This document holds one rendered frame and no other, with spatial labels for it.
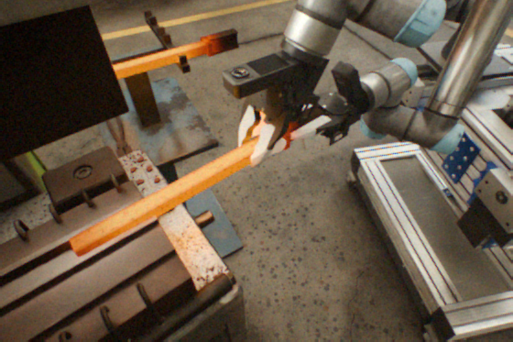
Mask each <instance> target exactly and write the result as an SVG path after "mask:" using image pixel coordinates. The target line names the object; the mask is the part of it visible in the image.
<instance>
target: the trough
mask: <svg viewBox="0 0 513 342"><path fill-rule="evenodd" d="M77 258H79V257H78V256H77V255H76V254H75V252H74V250H73V247H72V245H71V242H70V241H67V242H65V243H63V244H61V245H59V246H57V247H56V248H54V249H52V250H50V251H48V252H45V253H42V254H41V255H39V256H37V257H35V258H34V259H31V260H29V261H28V262H26V263H24V264H22V265H20V266H18V267H16V268H14V269H12V270H11V271H9V272H7V273H5V274H3V275H1V276H0V301H2V300H4V299H5V298H7V297H8V296H10V295H12V294H14V293H16V292H18V291H20V290H22V289H23V288H25V287H27V286H28V285H30V284H31V283H33V282H35V281H38V280H39V279H41V278H43V277H45V276H47V275H48V274H50V273H52V272H53V271H55V270H57V269H59V268H61V267H63V266H64V265H66V264H68V263H70V262H71V261H73V260H75V259H77Z"/></svg>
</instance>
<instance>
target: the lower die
mask: <svg viewBox="0 0 513 342"><path fill-rule="evenodd" d="M120 187H121V189H122V192H121V193H119V192H118V191H117V190H116V188H113V189H111V190H109V191H107V192H105V193H103V194H101V195H99V196H97V197H95V198H93V199H92V200H91V201H92V203H93V207H92V208H90V207H89V206H88V205H87V203H84V204H81V205H79V206H77V207H75V208H73V209H71V210H70V211H68V212H66V213H64V214H62V215H59V218H60V219H61V222H60V223H57V222H56V221H55V219H50V220H49V221H47V222H45V223H43V224H41V225H39V226H36V227H34V228H32V229H30V230H28V231H27V232H25V234H26V235H27V237H28V240H26V241H24V240H23V239H22V238H21V237H20V236H16V237H13V238H11V239H9V240H7V241H6V242H4V243H2V244H0V276H1V275H3V274H5V273H7V272H9V271H11V270H12V269H14V268H16V267H18V266H20V265H22V264H24V263H26V262H28V261H29V260H31V259H34V258H35V257H37V256H39V255H41V254H42V253H45V252H48V251H50V250H52V249H54V248H56V247H57V246H59V245H61V244H63V243H65V242H67V241H69V238H71V237H74V236H76V235H78V234H79V233H81V232H82V231H84V230H86V229H88V228H90V227H91V226H94V225H96V224H98V223H99V222H101V221H102V220H104V219H105V218H107V217H109V216H111V215H113V214H115V213H117V212H119V211H121V210H123V209H126V208H127V207H129V206H131V205H132V204H134V203H136V202H138V201H140V200H142V199H144V197H143V195H142V194H141V193H140V191H139V190H138V189H137V187H136V186H135V185H134V182H133V180H131V181H129V182H126V183H124V184H122V185H120ZM139 282H141V283H142V284H143V285H144V286H145V290H146V294H147V296H148V298H149V300H150V302H152V304H153V305H154V307H155V308H156V310H157V311H158V313H159V315H160V316H163V315H164V314H166V313H167V312H169V311H170V310H171V309H172V308H174V307H175V306H176V305H178V304H179V303H181V302H183V301H184V300H186V299H187V298H188V297H190V296H191V295H193V294H194V293H196V292H197V291H198V290H197V288H196V285H195V282H194V280H193V278H192V276H191V274H190V273H189V271H188V270H187V268H186V266H185V265H184V263H183V262H182V260H181V258H180V256H179V253H178V252H177V250H176V249H175V247H174V246H173V244H172V243H171V241H170V239H169V237H168V236H167V234H166V233H165V231H164V229H162V227H161V226H160V224H159V222H158V218H157V217H156V216H155V215H153V216H151V217H150V218H149V219H147V220H145V221H143V222H141V223H140V224H138V225H136V226H133V227H132V228H130V229H129V230H127V231H126V232H125V233H123V234H120V235H117V236H116V237H113V238H111V239H110V240H108V241H106V242H104V243H103V244H102V245H100V246H98V247H96V248H94V249H92V250H90V251H89V252H87V253H86V254H84V255H82V256H80V257H79V258H77V259H75V260H73V261H71V262H70V263H68V264H66V265H64V266H63V267H61V268H59V269H57V270H55V271H53V272H52V273H50V274H48V275H47V276H45V277H43V278H41V279H39V280H38V281H35V282H33V283H31V284H30V285H28V286H27V287H25V288H23V289H22V290H20V291H18V292H16V293H14V294H12V295H10V296H8V297H7V298H5V299H4V300H2V301H0V342H60V340H59V334H60V332H61V331H62V330H67V331H69V332H70V333H72V338H71V339H67V338H66V339H67V342H121V341H120V340H119V339H118V340H117V339H116V338H115V337H114V336H113V335H112V334H111V333H110V332H109V330H108V329H107V327H106V326H105V324H104V321H103V319H102V314H101V311H100V308H101V306H102V305H103V304H106V305H107V307H108V308H109V312H108V313H107V314H108V316H109V318H110V320H111V322H112V324H113V325H114V327H115V329H116V330H117V331H118V332H119V333H120V334H122V335H123V336H125V337H126V338H131V337H132V336H133V335H135V334H136V333H138V332H139V331H141V330H142V329H144V328H145V327H147V326H148V325H150V324H151V323H152V322H154V321H155V320H156V319H155V317H154V316H153V314H152V313H150V311H149V310H148V309H147V306H146V305H145V303H144V299H143V298H142V296H141V294H140V292H139V290H138V288H137V286H136V285H137V284H138V283H139Z"/></svg>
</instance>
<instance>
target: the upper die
mask: <svg viewBox="0 0 513 342"><path fill-rule="evenodd" d="M129 111H130V109H129V106H128V103H127V100H126V97H125V94H124V93H123V90H122V87H121V85H120V82H119V80H118V78H117V75H116V72H115V68H114V66H113V64H112V62H111V59H110V57H109V54H108V51H107V49H106V46H105V44H104V40H103V37H102V35H101V33H100V30H99V28H98V26H97V23H96V20H95V18H94V15H93V11H92V9H91V6H90V5H87V6H80V7H76V8H73V9H69V10H67V11H63V12H59V13H56V14H52V15H50V14H48V15H45V16H42V17H35V18H31V19H28V20H24V21H20V22H17V23H14V24H10V25H6V26H2V27H0V163H3V162H5V161H8V160H11V159H13V158H15V157H18V156H20V155H23V154H25V153H28V152H30V151H32V150H34V149H38V148H40V147H43V146H45V145H48V144H49V143H52V142H54V141H57V140H59V139H61V138H66V137H68V136H71V135H73V134H76V133H78V132H81V131H83V130H84V129H87V128H89V127H93V126H96V125H98V124H101V123H103V122H104V121H106V120H108V119H111V118H113V117H116V116H121V115H124V114H126V113H128V112H129Z"/></svg>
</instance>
